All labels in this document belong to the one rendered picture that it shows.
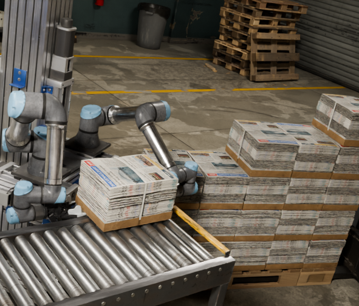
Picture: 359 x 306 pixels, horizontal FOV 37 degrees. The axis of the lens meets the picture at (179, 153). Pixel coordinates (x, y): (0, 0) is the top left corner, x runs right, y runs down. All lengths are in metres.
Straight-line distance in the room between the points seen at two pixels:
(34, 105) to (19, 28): 0.65
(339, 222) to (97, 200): 1.88
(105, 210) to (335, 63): 8.81
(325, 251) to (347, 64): 7.12
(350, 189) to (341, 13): 7.42
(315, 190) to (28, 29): 1.98
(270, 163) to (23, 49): 1.54
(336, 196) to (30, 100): 2.12
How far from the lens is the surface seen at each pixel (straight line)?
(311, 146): 3.38
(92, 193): 2.50
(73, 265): 2.24
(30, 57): 2.92
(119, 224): 2.48
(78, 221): 2.52
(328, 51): 10.95
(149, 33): 10.07
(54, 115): 2.40
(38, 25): 2.86
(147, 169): 2.58
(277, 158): 3.30
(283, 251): 3.70
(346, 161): 3.57
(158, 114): 2.95
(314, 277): 3.99
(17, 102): 2.38
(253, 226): 3.46
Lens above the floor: 2.09
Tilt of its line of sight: 22 degrees down
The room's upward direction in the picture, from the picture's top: 12 degrees clockwise
